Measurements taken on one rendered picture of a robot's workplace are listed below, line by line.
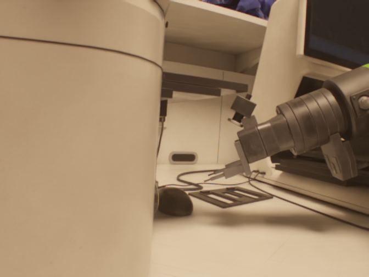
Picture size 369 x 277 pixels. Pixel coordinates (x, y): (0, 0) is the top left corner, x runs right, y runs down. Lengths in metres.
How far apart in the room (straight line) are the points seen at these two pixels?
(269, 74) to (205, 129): 0.38
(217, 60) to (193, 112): 0.33
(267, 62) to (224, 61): 0.49
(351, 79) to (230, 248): 0.26
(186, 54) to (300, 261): 1.00
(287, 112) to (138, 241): 0.26
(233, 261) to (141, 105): 0.22
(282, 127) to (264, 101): 0.44
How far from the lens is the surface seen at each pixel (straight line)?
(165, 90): 0.28
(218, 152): 1.10
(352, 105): 0.38
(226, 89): 0.34
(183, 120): 1.02
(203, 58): 1.23
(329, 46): 0.72
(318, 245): 0.41
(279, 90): 0.76
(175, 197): 0.46
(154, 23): 0.18
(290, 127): 0.36
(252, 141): 0.36
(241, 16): 0.91
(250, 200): 0.57
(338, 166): 0.40
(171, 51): 1.17
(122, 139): 0.15
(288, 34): 0.77
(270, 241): 0.39
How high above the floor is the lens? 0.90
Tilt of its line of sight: 4 degrees down
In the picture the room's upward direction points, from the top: 4 degrees clockwise
